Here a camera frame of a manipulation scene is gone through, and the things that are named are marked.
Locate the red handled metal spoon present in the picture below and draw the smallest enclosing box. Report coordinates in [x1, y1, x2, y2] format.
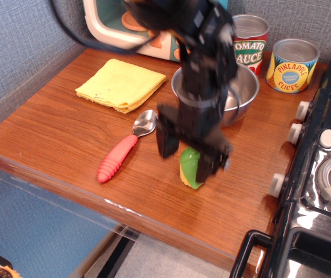
[97, 109, 158, 183]

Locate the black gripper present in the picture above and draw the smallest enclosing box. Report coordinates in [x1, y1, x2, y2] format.
[156, 96, 231, 183]

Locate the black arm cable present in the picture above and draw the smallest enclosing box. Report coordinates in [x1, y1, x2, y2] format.
[49, 0, 160, 56]

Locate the white stove knob front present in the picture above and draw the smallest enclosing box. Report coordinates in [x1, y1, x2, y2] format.
[268, 173, 285, 198]

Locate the white stove knob middle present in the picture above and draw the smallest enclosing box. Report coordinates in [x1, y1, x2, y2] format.
[287, 123, 303, 145]

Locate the white stove knob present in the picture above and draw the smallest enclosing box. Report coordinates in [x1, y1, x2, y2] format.
[287, 123, 303, 145]
[268, 173, 285, 198]
[296, 101, 311, 122]

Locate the white stove knob rear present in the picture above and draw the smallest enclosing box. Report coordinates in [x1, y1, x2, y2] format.
[296, 101, 311, 122]

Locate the stainless steel bowl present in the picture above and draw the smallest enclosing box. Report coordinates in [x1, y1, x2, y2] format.
[171, 64, 259, 126]

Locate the black toy stove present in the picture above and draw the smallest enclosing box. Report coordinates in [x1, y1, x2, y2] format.
[230, 59, 331, 277]

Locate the green yellow toy corn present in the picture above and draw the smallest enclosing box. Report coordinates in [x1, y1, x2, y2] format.
[179, 147, 203, 190]

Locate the yellow folded cloth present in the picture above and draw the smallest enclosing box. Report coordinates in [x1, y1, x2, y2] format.
[75, 58, 166, 114]

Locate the teal toy microwave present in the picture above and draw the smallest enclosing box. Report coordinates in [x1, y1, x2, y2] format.
[82, 0, 230, 63]

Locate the tomato sauce can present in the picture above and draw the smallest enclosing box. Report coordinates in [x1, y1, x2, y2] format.
[232, 14, 270, 76]

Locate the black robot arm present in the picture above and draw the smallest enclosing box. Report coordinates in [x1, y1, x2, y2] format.
[125, 1, 238, 183]

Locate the pineapple slices can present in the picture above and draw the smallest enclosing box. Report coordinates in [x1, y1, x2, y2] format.
[266, 38, 320, 94]

